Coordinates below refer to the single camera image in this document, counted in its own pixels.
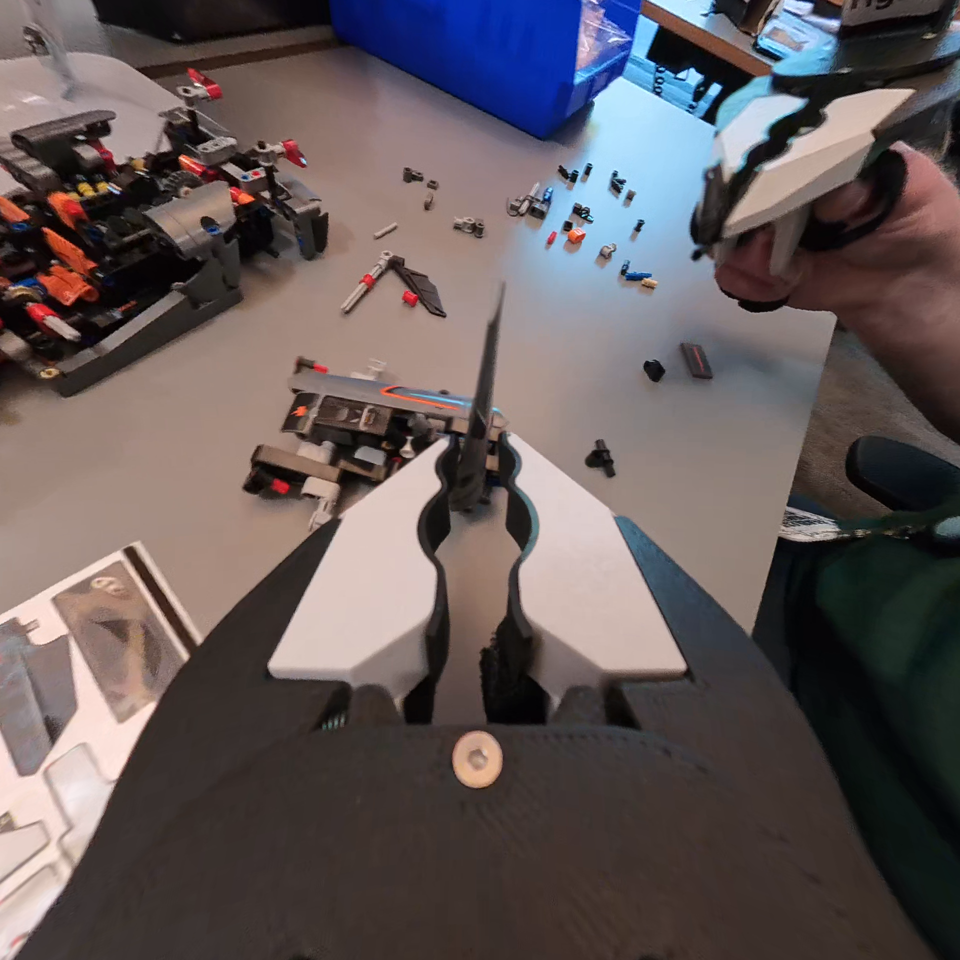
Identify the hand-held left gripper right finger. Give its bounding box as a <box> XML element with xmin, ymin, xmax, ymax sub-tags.
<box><xmin>480</xmin><ymin>432</ymin><xmax>689</xmax><ymax>725</ymax></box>

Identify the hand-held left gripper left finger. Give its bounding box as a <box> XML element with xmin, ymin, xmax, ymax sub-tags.
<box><xmin>267</xmin><ymin>435</ymin><xmax>455</xmax><ymax>725</ymax></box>

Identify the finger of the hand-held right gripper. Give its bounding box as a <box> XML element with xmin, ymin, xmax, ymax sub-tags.
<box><xmin>690</xmin><ymin>77</ymin><xmax>820</xmax><ymax>254</ymax></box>
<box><xmin>716</xmin><ymin>88</ymin><xmax>918</xmax><ymax>243</ymax></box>

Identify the grey orange-striped lego panel assembly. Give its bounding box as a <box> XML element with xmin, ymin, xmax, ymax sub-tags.
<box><xmin>241</xmin><ymin>356</ymin><xmax>511</xmax><ymax>526</ymax></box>

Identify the black lego wing panel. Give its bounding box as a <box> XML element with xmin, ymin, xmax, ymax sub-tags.
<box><xmin>448</xmin><ymin>281</ymin><xmax>507</xmax><ymax>513</ymax></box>

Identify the lego sticker sheet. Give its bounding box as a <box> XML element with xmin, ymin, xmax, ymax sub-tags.
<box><xmin>0</xmin><ymin>541</ymin><xmax>204</xmax><ymax>931</ymax></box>

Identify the large lego car model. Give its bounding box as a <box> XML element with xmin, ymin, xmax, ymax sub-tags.
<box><xmin>0</xmin><ymin>67</ymin><xmax>330</xmax><ymax>399</ymax></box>

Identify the person's right hand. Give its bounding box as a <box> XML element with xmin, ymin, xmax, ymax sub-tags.
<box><xmin>712</xmin><ymin>142</ymin><xmax>960</xmax><ymax>331</ymax></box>

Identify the wooden desk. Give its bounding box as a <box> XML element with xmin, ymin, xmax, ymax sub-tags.
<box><xmin>641</xmin><ymin>0</ymin><xmax>789</xmax><ymax>76</ymax></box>

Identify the blue plastic bin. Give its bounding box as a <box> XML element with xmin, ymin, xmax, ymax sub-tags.
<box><xmin>327</xmin><ymin>0</ymin><xmax>642</xmax><ymax>140</ymax></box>

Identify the person's green shirt torso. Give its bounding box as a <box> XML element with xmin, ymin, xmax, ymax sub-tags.
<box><xmin>753</xmin><ymin>495</ymin><xmax>960</xmax><ymax>960</ymax></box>

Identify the grey axle black panel assembly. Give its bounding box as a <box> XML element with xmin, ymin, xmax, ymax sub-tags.
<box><xmin>341</xmin><ymin>251</ymin><xmax>447</xmax><ymax>318</ymax></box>

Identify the black chair armrest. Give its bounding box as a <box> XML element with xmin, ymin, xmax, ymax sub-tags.
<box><xmin>846</xmin><ymin>437</ymin><xmax>960</xmax><ymax>515</ymax></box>

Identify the white stand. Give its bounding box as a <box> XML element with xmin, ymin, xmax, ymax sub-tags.
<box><xmin>18</xmin><ymin>0</ymin><xmax>84</xmax><ymax>102</ymax></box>

